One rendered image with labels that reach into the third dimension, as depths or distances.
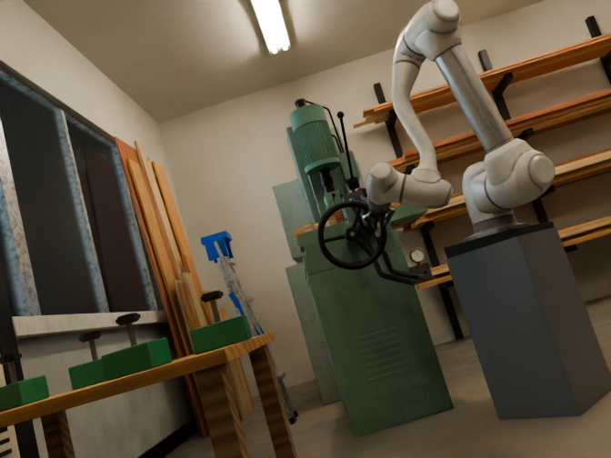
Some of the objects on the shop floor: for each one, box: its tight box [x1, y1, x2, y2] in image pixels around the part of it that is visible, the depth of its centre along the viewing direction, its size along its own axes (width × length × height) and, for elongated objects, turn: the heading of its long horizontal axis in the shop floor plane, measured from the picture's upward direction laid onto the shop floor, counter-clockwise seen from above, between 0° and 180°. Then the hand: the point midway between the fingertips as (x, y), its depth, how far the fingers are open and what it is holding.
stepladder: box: [200, 231, 298, 424], centre depth 321 cm, size 27×25×116 cm
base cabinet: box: [308, 249, 454, 437], centre depth 263 cm, size 45×58×71 cm
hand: (377, 229), depth 218 cm, fingers closed
